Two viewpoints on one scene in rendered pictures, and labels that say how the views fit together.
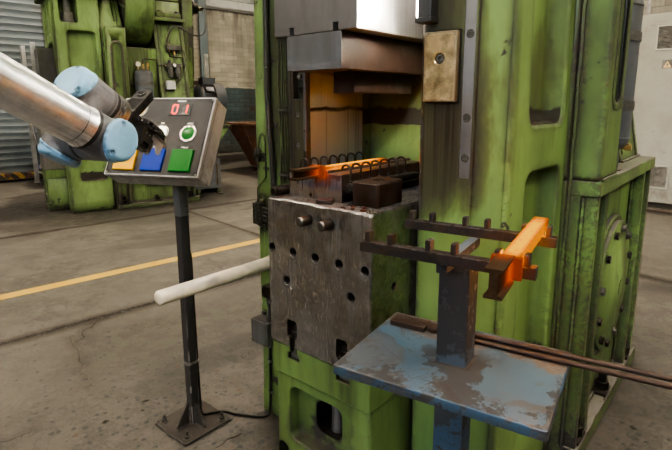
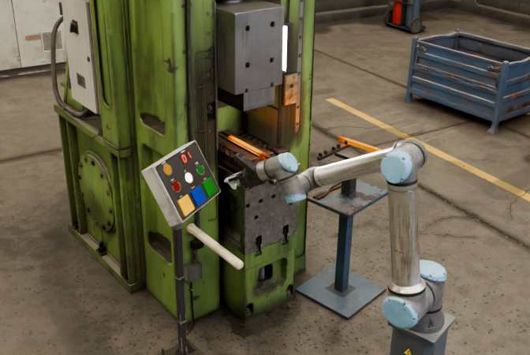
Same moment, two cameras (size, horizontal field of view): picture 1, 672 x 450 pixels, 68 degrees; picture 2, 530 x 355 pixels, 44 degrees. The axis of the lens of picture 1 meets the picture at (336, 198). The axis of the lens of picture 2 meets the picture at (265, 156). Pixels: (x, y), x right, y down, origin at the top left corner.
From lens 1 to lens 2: 3.43 m
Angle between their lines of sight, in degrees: 76
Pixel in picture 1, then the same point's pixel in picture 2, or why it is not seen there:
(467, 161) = (298, 125)
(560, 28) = not seen: hidden behind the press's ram
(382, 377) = (359, 207)
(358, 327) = (293, 214)
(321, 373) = (274, 248)
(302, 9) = (253, 78)
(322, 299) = (276, 213)
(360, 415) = (291, 252)
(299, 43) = (251, 95)
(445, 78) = (293, 94)
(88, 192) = not seen: outside the picture
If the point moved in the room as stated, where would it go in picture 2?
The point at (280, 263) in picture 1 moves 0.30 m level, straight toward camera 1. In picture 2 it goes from (252, 211) to (309, 214)
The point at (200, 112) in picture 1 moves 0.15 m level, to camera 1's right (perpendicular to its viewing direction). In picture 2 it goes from (195, 153) to (204, 141)
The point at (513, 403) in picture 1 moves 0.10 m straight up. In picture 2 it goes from (375, 192) to (377, 176)
